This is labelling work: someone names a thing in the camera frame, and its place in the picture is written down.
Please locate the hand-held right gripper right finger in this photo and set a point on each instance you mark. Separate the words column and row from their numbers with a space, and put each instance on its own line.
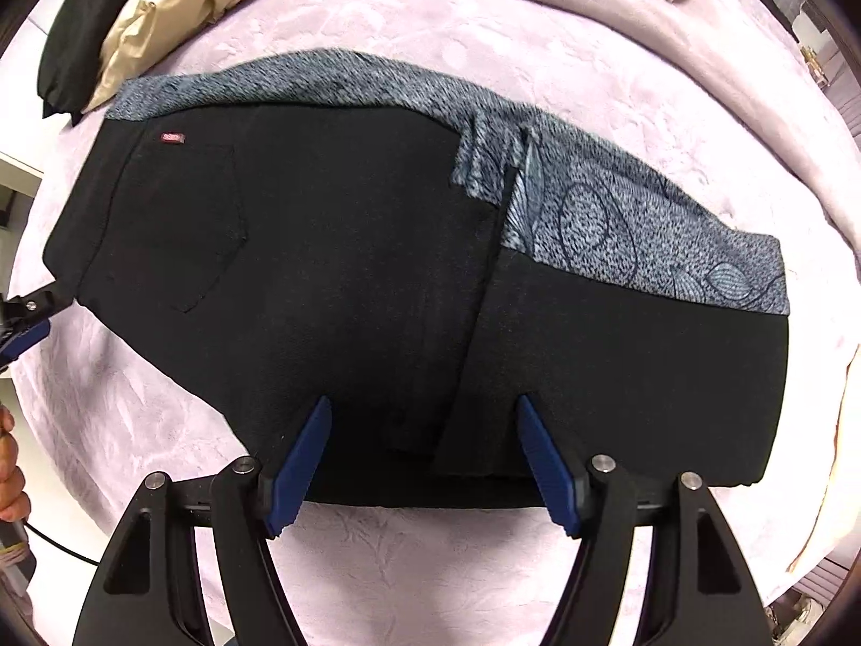
column 548, row 464

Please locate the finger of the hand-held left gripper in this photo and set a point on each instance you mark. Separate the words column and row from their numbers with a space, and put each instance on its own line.
column 33, row 306
column 27, row 340

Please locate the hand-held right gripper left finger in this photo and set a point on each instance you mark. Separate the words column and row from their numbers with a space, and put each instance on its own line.
column 299, row 464

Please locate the black pants with grey trim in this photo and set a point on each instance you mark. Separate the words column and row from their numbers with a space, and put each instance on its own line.
column 336, row 282

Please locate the person's left hand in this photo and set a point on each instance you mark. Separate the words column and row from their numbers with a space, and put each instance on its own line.
column 10, row 478

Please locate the white desk shelf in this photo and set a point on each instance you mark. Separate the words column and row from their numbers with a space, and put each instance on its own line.
column 17, row 182

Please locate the black jacket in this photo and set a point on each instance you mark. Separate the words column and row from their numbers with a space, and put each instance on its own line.
column 81, row 33

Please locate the beige coat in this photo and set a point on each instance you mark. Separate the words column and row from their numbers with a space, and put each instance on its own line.
column 168, row 20

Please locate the lilac quilted blanket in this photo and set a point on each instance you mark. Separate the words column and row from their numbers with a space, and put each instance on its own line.
column 471, row 47

